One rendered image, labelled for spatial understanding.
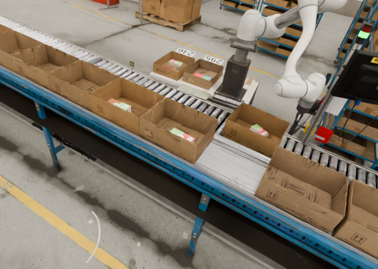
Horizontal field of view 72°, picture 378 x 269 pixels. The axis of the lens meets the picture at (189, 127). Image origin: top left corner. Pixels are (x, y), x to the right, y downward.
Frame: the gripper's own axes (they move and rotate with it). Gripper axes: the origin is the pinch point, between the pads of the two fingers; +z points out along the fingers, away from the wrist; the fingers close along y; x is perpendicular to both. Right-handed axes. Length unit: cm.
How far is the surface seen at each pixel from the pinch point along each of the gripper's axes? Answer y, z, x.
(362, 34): 27, -61, -12
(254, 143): -8.4, 16.4, 18.8
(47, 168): -67, 99, 181
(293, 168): -29.1, 5.1, -9.3
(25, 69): -58, 1, 186
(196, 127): -29, 8, 56
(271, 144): -9.0, 10.9, 8.1
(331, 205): -38, 11, -34
